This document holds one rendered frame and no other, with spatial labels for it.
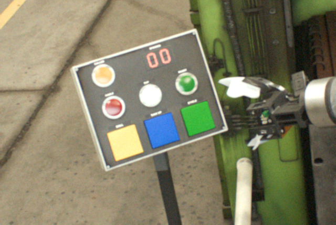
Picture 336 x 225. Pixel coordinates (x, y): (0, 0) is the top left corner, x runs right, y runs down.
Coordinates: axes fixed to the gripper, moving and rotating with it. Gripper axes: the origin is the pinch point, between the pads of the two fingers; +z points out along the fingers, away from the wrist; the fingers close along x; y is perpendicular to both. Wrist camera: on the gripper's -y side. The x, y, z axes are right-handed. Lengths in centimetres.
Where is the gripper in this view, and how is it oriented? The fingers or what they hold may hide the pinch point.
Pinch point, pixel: (234, 111)
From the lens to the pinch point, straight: 155.4
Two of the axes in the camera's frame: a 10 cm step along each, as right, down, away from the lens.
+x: 4.2, 8.6, 3.0
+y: -5.3, 4.9, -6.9
